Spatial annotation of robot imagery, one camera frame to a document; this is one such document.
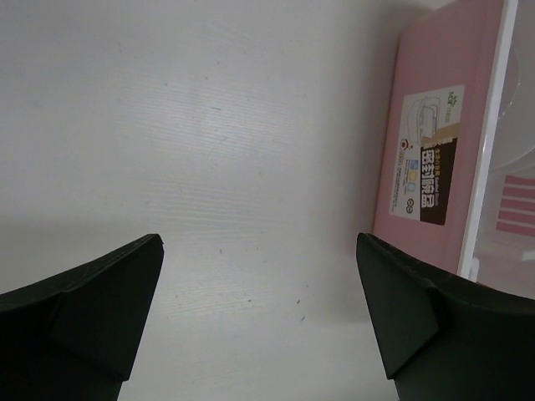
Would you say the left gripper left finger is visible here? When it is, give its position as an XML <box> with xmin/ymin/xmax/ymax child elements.
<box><xmin>1</xmin><ymin>234</ymin><xmax>164</xmax><ymax>400</ymax></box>

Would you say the pink white dish rack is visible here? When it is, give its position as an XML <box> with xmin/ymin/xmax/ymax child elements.
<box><xmin>373</xmin><ymin>1</ymin><xmax>534</xmax><ymax>298</ymax></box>

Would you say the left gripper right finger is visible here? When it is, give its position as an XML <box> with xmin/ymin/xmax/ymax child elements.
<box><xmin>356</xmin><ymin>233</ymin><xmax>534</xmax><ymax>400</ymax></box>

